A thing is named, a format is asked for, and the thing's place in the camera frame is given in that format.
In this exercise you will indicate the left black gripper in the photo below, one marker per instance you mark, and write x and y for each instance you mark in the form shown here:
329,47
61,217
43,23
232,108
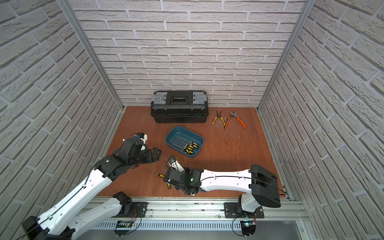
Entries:
145,155

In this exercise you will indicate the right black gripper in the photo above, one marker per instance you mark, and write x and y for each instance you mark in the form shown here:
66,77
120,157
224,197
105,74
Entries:
187,172

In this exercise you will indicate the file tool nine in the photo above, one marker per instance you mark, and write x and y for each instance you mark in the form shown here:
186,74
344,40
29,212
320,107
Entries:
185,147

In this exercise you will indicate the file tool ten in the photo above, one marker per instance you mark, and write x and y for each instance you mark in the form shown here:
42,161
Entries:
188,145

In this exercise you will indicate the file tool eleven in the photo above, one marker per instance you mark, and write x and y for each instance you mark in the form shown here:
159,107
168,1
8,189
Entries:
192,144

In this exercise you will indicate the file tool one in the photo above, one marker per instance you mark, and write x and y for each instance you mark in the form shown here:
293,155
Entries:
157,174

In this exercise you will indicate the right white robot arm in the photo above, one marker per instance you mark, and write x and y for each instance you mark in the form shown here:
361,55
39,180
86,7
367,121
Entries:
258,185

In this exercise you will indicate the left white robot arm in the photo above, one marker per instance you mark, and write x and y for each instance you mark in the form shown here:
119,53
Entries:
64,222

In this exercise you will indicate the teal plastic storage bin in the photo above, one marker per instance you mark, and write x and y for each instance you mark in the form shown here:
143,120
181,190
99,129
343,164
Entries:
182,132

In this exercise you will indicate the black plastic toolbox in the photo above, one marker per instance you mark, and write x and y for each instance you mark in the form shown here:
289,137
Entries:
180,107

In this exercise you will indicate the left controller board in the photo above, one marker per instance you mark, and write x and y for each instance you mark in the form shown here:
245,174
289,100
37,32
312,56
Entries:
124,228

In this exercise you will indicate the controller board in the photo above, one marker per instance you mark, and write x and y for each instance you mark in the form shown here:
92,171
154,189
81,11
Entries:
247,228
124,228

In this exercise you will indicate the right controller board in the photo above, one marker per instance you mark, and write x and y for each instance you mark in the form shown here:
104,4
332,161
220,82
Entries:
247,228

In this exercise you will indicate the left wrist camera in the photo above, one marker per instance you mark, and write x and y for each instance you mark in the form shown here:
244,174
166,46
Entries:
141,136

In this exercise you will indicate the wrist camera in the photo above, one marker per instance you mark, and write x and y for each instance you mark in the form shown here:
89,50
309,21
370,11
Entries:
174,164
141,136

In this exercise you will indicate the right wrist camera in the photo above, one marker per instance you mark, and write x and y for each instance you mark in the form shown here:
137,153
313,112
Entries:
174,164

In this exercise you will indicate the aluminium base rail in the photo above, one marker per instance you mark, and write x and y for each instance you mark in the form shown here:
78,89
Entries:
213,209

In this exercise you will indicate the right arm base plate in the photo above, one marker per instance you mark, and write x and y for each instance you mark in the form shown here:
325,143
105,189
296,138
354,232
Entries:
234,210

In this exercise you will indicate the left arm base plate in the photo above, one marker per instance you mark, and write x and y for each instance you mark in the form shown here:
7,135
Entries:
132,209

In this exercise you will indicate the yellow handled pliers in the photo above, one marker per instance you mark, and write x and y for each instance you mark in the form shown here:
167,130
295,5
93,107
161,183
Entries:
219,117

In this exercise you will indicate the left aluminium corner post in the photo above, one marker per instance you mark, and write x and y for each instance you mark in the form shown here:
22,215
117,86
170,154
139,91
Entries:
76,25

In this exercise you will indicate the aluminium corner post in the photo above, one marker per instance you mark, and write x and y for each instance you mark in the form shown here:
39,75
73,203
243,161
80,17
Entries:
307,8
76,25

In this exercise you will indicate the right aluminium corner post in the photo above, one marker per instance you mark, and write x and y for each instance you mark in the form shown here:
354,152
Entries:
307,8

